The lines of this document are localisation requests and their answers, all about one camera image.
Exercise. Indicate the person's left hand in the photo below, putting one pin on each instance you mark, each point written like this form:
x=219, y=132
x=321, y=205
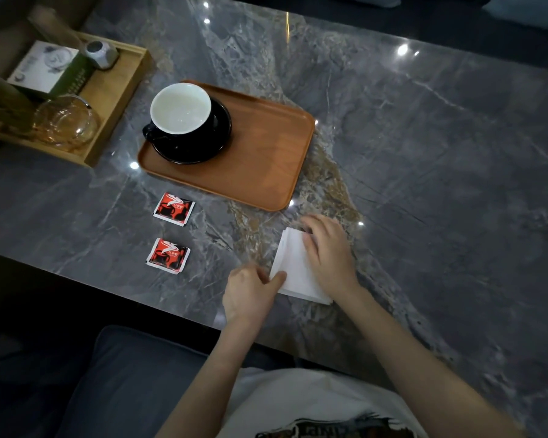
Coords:
x=248, y=296

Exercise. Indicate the person's right hand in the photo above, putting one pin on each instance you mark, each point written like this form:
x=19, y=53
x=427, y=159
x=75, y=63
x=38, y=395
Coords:
x=331, y=255

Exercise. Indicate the person's right fingers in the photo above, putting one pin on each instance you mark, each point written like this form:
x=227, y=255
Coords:
x=315, y=232

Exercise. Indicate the person's left thumb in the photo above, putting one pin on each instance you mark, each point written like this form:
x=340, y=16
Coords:
x=276, y=283

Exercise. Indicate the white paper napkin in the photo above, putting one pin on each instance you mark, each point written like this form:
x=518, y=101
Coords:
x=297, y=269

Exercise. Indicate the person's right forearm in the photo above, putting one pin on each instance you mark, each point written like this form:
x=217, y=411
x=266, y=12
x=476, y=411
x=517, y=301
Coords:
x=420, y=364

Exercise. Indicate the person's left forearm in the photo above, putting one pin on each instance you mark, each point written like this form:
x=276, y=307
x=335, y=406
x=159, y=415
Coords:
x=210, y=374

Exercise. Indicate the brown wooden serving tray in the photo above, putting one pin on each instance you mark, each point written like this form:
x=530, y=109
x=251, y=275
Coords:
x=255, y=150

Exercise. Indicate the red coffee sachet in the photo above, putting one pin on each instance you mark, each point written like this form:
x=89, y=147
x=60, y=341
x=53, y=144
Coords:
x=167, y=255
x=174, y=209

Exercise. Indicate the person's white printed t-shirt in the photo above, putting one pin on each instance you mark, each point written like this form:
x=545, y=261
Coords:
x=315, y=405

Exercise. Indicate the black saucer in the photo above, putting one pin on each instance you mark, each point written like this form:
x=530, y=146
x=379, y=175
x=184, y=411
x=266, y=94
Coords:
x=210, y=136

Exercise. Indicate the blue seat cushion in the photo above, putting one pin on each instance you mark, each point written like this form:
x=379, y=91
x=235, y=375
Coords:
x=128, y=383

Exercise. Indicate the black cup with white inside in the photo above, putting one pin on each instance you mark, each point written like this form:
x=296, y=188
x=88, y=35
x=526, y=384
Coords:
x=180, y=111

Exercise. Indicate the light wooden box tray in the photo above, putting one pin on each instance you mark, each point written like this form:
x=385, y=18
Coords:
x=107, y=91

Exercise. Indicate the clear glass cup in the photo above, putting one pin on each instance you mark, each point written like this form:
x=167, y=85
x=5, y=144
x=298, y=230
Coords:
x=65, y=122

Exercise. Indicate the small grey faceted jar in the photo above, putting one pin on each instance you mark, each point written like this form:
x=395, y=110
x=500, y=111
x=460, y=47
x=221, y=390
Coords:
x=100, y=53

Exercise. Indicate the green and white tea box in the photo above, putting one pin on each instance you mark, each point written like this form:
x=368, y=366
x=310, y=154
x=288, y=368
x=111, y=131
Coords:
x=50, y=70

